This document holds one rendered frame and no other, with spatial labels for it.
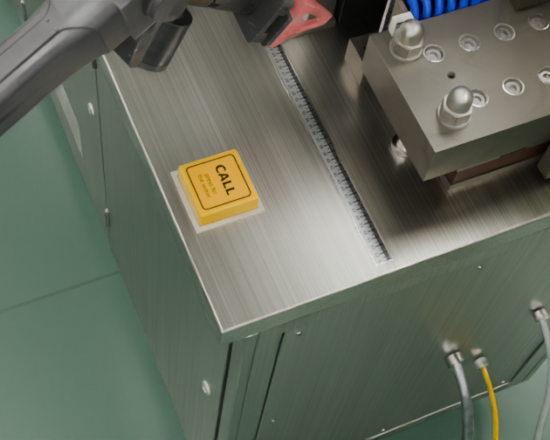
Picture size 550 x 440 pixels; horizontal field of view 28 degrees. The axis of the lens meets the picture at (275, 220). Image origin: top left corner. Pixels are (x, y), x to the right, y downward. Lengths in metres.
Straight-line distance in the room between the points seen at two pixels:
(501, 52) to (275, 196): 0.30
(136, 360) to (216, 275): 0.94
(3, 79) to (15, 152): 1.37
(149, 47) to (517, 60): 0.41
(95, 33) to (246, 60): 0.39
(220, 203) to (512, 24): 0.38
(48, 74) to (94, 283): 1.23
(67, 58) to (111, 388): 1.19
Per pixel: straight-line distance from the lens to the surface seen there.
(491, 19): 1.26
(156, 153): 1.26
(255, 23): 1.11
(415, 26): 1.18
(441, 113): 1.16
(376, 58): 1.21
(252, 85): 1.32
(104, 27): 0.98
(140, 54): 1.08
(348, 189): 1.25
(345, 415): 1.73
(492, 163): 1.28
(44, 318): 2.15
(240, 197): 1.20
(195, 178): 1.21
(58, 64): 0.98
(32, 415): 2.09
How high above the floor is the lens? 1.97
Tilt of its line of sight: 61 degrees down
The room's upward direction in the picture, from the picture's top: 11 degrees clockwise
